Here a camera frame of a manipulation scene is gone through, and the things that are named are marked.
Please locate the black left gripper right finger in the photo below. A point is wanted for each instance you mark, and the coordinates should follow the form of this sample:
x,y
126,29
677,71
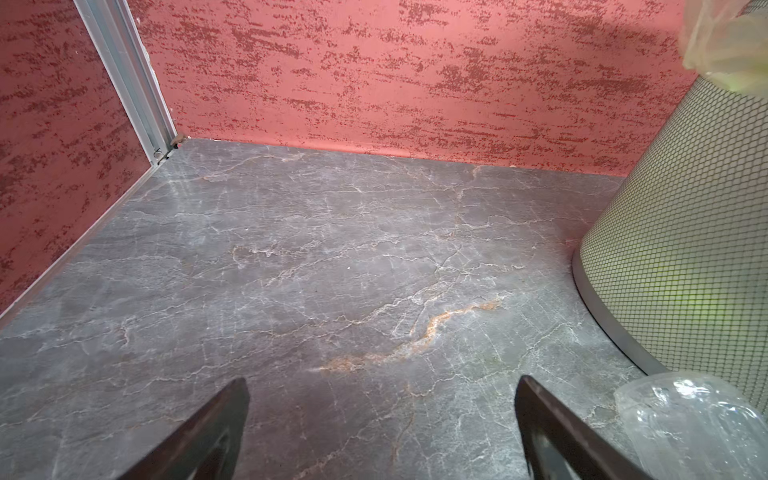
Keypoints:
x,y
559,445

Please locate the clear crushed plastic bottle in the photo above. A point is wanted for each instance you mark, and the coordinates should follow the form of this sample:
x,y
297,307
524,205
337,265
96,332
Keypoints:
x,y
687,425

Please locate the clear green bin liner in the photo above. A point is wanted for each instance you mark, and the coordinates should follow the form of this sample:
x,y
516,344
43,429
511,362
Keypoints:
x,y
725,42

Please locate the aluminium left corner post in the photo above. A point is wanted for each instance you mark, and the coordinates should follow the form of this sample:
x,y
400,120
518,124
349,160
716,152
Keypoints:
x,y
114,33

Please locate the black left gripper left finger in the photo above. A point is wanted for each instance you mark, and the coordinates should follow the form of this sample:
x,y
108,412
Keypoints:
x,y
206,446

